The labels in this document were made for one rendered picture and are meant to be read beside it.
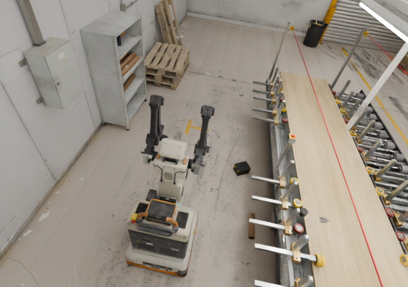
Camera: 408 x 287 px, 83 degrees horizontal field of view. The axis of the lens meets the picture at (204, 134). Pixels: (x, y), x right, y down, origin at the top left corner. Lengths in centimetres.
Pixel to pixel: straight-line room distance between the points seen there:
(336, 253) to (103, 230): 234
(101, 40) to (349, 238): 334
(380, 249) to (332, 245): 41
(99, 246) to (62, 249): 36
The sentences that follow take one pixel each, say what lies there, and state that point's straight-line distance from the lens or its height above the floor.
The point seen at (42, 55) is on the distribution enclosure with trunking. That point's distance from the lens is 263.
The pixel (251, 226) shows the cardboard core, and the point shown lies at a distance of 307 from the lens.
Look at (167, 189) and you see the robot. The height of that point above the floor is 84.
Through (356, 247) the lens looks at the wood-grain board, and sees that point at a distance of 246.
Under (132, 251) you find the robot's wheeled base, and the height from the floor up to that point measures 28.
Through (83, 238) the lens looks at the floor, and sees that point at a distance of 310.
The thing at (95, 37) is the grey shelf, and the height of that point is 149.
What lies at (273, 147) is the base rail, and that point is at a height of 70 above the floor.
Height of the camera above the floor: 273
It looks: 43 degrees down
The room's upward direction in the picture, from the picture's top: 9 degrees clockwise
